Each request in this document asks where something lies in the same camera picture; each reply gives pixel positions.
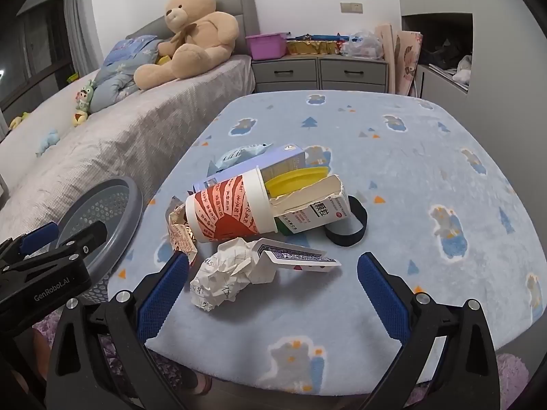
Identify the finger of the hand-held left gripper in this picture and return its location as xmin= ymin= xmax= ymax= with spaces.
xmin=9 ymin=221 xmax=107 ymax=272
xmin=0 ymin=222 xmax=61 ymax=265

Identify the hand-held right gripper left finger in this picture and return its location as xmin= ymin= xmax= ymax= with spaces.
xmin=45 ymin=253 xmax=191 ymax=410

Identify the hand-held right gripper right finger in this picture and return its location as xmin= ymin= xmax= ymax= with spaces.
xmin=357 ymin=252 xmax=501 ymax=410

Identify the grey perforated plastic basket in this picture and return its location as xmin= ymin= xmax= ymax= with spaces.
xmin=51 ymin=176 xmax=145 ymax=306

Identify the beige printed wrapper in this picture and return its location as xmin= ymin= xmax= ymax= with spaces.
xmin=166 ymin=196 xmax=199 ymax=265

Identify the white paper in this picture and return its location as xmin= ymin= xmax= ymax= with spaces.
xmin=189 ymin=239 xmax=278 ymax=313

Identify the blue backed playing cards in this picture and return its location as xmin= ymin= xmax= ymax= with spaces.
xmin=252 ymin=238 xmax=343 ymax=274

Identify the red white paper cup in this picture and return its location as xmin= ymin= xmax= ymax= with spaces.
xmin=185 ymin=167 xmax=279 ymax=244

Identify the torn white carton box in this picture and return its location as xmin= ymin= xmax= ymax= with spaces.
xmin=269 ymin=174 xmax=352 ymax=236

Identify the light blue plush toy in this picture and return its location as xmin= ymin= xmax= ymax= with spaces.
xmin=35 ymin=129 xmax=61 ymax=157

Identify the grey bed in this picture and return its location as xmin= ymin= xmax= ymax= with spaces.
xmin=0 ymin=0 xmax=257 ymax=240

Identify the green plush doll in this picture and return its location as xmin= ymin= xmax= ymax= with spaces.
xmin=72 ymin=79 xmax=97 ymax=128

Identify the purple shaggy rug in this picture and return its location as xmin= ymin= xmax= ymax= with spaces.
xmin=32 ymin=310 xmax=531 ymax=410

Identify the light blue snack packet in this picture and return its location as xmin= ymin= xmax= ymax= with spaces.
xmin=208 ymin=143 xmax=274 ymax=176

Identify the light blue quilt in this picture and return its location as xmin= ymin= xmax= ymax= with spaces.
xmin=88 ymin=51 xmax=165 ymax=114

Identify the light purple box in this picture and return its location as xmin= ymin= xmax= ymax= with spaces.
xmin=192 ymin=144 xmax=307 ymax=193

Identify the dark window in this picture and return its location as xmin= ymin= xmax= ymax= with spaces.
xmin=0 ymin=0 xmax=75 ymax=112

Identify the blue printed pillow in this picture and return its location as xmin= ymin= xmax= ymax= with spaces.
xmin=103 ymin=36 xmax=160 ymax=68

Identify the white built-in cabinet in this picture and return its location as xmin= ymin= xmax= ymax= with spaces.
xmin=399 ymin=11 xmax=475 ymax=101

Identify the grey curtain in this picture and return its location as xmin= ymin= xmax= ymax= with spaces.
xmin=62 ymin=0 xmax=105 ymax=67

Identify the grey drawer cabinet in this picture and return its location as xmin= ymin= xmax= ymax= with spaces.
xmin=251 ymin=56 xmax=390 ymax=95

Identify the large beige teddy bear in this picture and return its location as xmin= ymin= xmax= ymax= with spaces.
xmin=133 ymin=0 xmax=240 ymax=90

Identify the pink folded foam mat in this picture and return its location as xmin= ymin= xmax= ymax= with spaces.
xmin=375 ymin=23 xmax=424 ymax=97

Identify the clear plastic bag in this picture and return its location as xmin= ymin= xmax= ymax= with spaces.
xmin=342 ymin=30 xmax=384 ymax=59

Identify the gold gift box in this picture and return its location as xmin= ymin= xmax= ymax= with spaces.
xmin=285 ymin=39 xmax=343 ymax=56

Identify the purple plastic bin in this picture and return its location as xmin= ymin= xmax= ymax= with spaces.
xmin=245 ymin=32 xmax=290 ymax=61

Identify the blue red long object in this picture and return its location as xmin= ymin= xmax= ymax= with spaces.
xmin=293 ymin=32 xmax=355 ymax=44

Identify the black strap loop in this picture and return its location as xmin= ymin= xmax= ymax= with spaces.
xmin=323 ymin=195 xmax=368 ymax=247

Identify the yellow plastic ring lid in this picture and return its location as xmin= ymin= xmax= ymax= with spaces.
xmin=264 ymin=166 xmax=331 ymax=199

